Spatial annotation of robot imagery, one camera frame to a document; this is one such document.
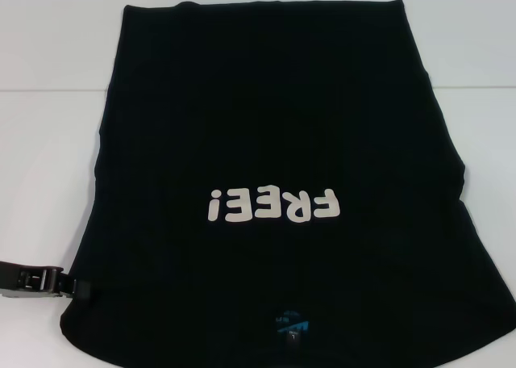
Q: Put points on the black shirt with FREE print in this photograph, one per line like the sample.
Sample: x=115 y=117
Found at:
x=258 y=122

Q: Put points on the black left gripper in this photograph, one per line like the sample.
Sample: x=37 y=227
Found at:
x=9 y=281

